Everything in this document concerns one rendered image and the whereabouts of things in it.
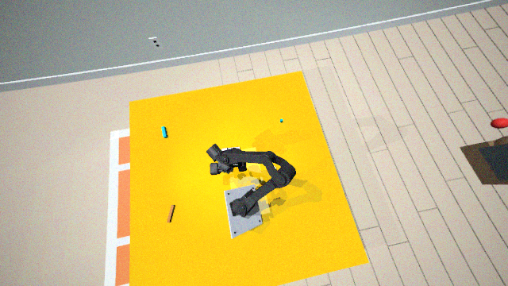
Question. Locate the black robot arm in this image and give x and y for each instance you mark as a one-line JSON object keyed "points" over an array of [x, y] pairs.
{"points": [[280, 178]]}

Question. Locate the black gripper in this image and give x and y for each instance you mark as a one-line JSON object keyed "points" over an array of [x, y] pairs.
{"points": [[215, 170]]}

